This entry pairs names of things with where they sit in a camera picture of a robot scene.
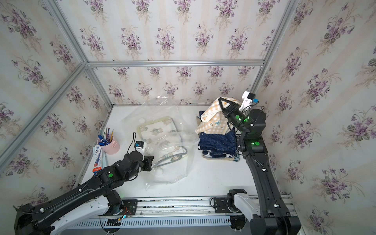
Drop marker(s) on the aluminium mounting rail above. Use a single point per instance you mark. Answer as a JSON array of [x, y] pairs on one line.
[[163, 207]]

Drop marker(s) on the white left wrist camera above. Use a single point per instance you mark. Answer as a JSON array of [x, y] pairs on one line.
[[140, 146]]

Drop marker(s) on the pink pen cup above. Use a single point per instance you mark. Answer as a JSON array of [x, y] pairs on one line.
[[109, 148]]

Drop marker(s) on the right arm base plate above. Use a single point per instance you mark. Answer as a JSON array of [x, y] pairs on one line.
[[220, 205]]

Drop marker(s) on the orange gingham sunflower blanket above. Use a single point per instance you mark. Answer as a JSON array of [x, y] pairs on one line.
[[213, 121]]

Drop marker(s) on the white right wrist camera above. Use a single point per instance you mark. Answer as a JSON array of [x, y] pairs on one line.
[[249, 100]]

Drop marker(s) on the navy star pattern blanket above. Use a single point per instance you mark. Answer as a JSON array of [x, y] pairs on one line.
[[219, 146]]

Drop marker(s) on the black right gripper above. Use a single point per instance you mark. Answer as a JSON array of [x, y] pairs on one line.
[[231, 111]]

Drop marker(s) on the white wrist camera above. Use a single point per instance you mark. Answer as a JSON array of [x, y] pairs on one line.
[[140, 146], [249, 100]]

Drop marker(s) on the blue bear pattern blanket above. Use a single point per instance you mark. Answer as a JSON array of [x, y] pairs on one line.
[[235, 157]]

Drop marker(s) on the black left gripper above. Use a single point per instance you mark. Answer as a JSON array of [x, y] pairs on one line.
[[148, 160]]

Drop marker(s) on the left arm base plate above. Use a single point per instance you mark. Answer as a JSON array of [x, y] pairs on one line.
[[126, 207]]

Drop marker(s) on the white toothpaste box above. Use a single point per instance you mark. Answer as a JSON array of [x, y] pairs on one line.
[[98, 155]]

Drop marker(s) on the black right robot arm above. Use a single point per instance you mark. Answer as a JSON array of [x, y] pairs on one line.
[[270, 216]]

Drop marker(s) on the white green trimmed blanket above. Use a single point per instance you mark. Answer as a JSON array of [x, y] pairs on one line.
[[164, 141]]

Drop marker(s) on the clear plastic vacuum bag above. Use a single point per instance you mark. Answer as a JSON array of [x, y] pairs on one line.
[[163, 106]]

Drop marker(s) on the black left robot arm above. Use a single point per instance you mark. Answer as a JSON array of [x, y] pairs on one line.
[[38, 220]]

